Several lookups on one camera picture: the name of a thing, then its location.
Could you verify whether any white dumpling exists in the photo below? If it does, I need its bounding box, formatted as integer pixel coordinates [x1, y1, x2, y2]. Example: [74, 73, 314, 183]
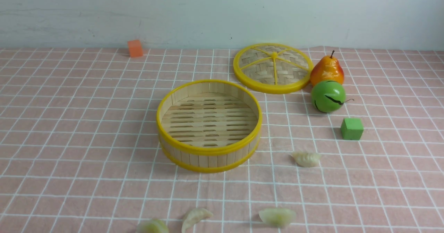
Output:
[182, 207, 213, 233]

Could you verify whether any pink checkered tablecloth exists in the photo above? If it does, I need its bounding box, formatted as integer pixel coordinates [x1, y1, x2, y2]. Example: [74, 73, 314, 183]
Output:
[0, 48, 444, 233]

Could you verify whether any green toy apple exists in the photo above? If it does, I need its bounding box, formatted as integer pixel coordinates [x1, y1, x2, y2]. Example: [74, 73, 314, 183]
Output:
[311, 81, 354, 113]

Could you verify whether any woven steamer lid yellow rim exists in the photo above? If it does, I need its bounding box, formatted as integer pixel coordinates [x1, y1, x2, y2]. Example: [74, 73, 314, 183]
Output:
[233, 43, 314, 95]

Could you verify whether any orange yellow toy pear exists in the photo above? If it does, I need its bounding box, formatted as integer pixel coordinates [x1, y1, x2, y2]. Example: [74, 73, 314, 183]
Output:
[310, 50, 344, 86]

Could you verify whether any greenish dumpling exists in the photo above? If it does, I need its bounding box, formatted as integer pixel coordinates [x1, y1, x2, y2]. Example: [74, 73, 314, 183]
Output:
[136, 219, 169, 233]

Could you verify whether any green foam cube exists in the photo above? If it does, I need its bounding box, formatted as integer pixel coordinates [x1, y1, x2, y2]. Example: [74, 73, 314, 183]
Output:
[340, 118, 364, 141]

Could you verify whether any pale green dumpling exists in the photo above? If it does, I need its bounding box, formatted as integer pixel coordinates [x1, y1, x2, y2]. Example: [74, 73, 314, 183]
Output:
[258, 208, 296, 228]

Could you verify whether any bamboo steamer tray yellow rim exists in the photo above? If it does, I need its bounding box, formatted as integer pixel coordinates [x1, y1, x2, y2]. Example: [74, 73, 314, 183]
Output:
[156, 80, 262, 173]

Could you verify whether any orange foam cube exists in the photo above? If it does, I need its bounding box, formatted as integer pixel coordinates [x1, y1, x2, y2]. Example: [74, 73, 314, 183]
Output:
[127, 39, 143, 58]

